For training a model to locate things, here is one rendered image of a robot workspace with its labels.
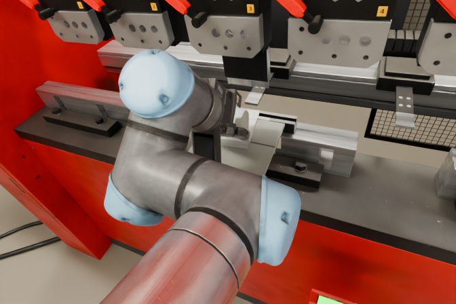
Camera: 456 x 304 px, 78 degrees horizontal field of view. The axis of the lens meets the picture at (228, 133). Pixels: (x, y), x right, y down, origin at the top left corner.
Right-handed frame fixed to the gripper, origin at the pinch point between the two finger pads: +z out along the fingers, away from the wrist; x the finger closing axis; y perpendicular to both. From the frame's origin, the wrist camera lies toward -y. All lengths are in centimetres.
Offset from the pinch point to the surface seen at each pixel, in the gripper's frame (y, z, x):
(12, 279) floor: -84, 62, 128
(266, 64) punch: 15.0, -5.0, -6.7
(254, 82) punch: 12.5, 0.0, -3.6
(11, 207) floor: -56, 85, 169
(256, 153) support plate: -3.2, -1.3, -6.2
